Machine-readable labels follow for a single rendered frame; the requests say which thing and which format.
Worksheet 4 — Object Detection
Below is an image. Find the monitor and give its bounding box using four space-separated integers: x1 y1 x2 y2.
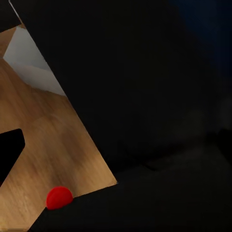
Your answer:
28 143 232 232

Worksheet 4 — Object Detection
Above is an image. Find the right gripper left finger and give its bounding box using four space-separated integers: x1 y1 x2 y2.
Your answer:
0 129 25 186

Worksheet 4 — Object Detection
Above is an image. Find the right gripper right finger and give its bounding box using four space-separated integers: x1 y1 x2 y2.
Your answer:
217 128 232 167

